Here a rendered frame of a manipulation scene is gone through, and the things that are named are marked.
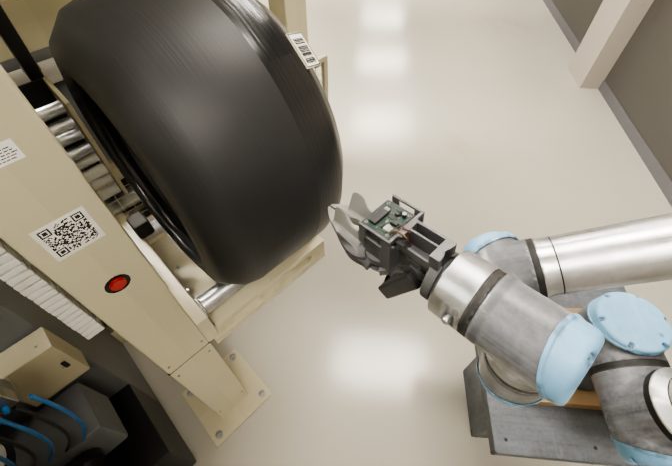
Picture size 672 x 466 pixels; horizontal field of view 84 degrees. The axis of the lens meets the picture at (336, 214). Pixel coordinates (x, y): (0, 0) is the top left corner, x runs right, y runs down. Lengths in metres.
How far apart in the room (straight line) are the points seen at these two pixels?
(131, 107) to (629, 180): 2.80
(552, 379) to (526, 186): 2.19
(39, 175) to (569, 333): 0.66
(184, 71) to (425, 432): 1.54
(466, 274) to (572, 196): 2.23
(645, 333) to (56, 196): 1.12
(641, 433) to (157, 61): 1.05
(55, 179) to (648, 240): 0.79
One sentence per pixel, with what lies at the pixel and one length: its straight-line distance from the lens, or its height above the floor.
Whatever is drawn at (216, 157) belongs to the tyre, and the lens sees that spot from 0.52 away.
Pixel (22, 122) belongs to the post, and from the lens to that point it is 0.59.
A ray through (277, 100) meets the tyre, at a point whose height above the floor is 1.37.
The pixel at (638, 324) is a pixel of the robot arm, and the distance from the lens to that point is 1.06.
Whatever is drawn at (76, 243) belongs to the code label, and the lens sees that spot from 0.72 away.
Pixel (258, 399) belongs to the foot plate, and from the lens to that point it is 1.74.
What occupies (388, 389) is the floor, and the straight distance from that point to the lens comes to 1.75.
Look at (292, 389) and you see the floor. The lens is 1.74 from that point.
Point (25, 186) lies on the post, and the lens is 0.64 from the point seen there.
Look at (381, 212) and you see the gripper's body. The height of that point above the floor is 1.31.
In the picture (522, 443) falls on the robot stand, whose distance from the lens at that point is 1.19.
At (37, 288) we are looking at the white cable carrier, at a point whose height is 1.15.
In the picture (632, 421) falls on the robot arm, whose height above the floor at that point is 0.86.
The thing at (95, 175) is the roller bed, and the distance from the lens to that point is 1.15.
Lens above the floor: 1.69
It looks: 51 degrees down
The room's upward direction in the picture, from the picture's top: straight up
